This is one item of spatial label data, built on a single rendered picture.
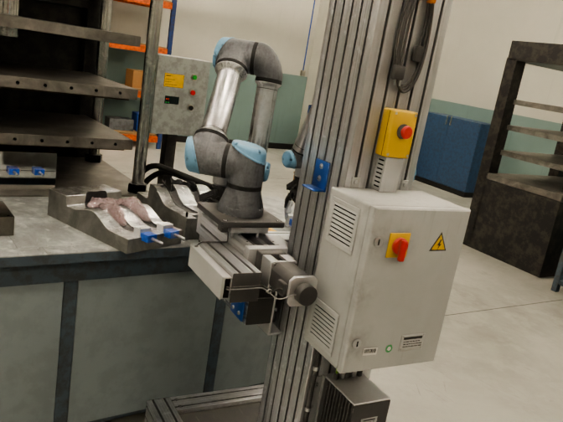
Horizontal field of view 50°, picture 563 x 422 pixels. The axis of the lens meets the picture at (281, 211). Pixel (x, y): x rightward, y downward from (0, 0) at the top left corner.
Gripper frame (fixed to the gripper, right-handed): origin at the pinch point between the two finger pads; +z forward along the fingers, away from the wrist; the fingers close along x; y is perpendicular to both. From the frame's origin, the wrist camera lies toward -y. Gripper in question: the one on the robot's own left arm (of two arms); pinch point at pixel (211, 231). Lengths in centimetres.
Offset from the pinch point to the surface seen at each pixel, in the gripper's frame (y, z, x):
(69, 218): -33, 2, -43
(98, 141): -87, -18, -6
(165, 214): -24.4, 0.0, -5.9
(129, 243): 1.0, 0.6, -37.1
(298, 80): -571, -36, 612
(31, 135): -92, -19, -36
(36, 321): -12, 31, -63
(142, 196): -48.7, -1.0, -2.3
